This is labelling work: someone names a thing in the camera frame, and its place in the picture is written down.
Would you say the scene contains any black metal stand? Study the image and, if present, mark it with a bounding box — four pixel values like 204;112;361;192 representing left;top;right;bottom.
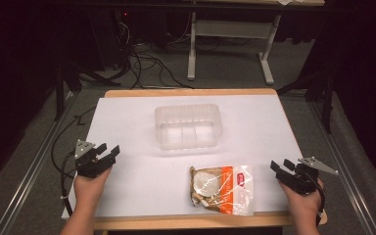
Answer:
53;58;122;122
275;69;338;134

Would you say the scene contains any white paper sheet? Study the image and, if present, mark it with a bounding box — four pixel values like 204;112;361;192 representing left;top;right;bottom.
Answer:
61;94;305;219

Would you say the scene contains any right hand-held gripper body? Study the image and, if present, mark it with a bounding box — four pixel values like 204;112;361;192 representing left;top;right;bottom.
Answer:
275;156;340;196

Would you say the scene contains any metal floor rail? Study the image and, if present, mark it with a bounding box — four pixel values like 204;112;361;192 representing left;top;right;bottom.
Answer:
306;100;376;235
0;91;80;235

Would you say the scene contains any person's right hand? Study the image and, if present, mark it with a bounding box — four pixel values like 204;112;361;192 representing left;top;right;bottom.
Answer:
278;177;325;226

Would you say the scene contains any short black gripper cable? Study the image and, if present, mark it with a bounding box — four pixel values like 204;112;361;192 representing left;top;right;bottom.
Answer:
60;150;76;217

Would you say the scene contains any bundle of black floor cables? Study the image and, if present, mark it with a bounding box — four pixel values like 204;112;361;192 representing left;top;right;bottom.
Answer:
115;13;195;91

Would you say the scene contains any person's left hand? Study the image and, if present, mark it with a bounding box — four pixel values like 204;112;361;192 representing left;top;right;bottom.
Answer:
72;165;113;213

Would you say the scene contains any black looped gripper cable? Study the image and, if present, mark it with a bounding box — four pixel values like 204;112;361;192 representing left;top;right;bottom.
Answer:
303;170;328;228

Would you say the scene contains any clear plastic container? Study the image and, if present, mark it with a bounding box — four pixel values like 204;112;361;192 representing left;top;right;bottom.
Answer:
154;103;223;152

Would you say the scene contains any orange and clear snack bag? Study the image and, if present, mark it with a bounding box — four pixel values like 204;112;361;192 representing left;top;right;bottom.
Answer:
188;164;256;217

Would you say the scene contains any white metal desk frame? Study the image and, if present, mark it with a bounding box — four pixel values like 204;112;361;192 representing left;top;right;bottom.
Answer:
181;0;326;86

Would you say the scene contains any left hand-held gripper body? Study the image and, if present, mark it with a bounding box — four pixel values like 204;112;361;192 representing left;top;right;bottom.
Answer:
74;139;117;179

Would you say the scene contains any long black gripper cable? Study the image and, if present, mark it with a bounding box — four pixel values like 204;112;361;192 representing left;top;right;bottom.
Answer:
50;106;98;180

